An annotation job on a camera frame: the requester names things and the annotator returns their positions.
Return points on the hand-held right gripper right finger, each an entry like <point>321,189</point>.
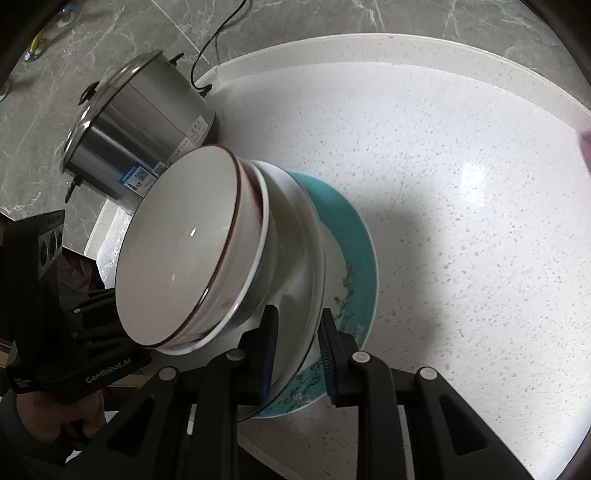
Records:
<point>328,360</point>

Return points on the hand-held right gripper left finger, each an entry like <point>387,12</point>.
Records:
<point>270,350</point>

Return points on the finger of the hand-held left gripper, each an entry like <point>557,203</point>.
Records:
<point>99,323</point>

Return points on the grey plate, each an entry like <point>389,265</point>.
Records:
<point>300,332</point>

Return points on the plain white bowl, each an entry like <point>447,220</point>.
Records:
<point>258,277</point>

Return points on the white bowl with pink flowers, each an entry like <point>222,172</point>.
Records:
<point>184,249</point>

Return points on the large teal floral plate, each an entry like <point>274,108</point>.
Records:
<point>355,240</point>

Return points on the wide white bowl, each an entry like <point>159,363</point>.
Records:
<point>288,207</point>

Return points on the person's left forearm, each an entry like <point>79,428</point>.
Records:
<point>23,443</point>

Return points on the person's left hand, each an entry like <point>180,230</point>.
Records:
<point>60,413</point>

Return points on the stainless steel pot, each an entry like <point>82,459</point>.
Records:
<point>138,134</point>

